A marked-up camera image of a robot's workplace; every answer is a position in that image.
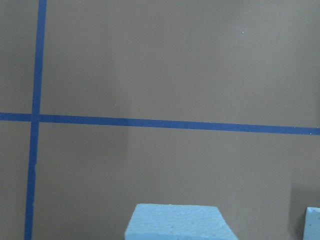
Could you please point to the light blue block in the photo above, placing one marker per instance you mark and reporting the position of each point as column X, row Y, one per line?
column 312, row 224
column 177, row 222

